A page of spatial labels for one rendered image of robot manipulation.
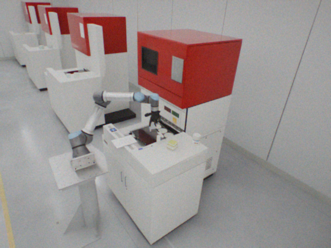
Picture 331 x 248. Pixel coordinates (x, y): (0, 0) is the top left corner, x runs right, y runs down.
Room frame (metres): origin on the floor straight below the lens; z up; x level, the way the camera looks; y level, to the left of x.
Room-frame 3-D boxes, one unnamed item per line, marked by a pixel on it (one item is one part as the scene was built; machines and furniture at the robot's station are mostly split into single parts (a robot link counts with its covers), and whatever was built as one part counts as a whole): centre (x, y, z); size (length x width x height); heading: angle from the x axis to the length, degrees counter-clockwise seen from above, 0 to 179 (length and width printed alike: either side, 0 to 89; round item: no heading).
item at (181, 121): (2.27, 0.06, 1.02); 0.82 x 0.03 x 0.40; 39
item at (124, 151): (1.81, 0.44, 0.89); 0.55 x 0.09 x 0.14; 39
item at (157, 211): (1.85, 0.14, 0.41); 0.97 x 0.64 x 0.82; 39
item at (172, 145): (1.65, -0.07, 1.00); 0.07 x 0.07 x 0.07; 57
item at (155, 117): (1.85, 0.10, 1.18); 0.09 x 0.08 x 0.12; 63
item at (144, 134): (1.98, 0.11, 0.90); 0.34 x 0.34 x 0.01; 39
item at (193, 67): (2.47, -0.18, 1.52); 0.81 x 0.75 x 0.59; 39
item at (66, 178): (1.54, 0.74, 0.75); 0.45 x 0.44 x 0.13; 125
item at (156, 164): (1.62, -0.06, 0.89); 0.62 x 0.35 x 0.14; 129
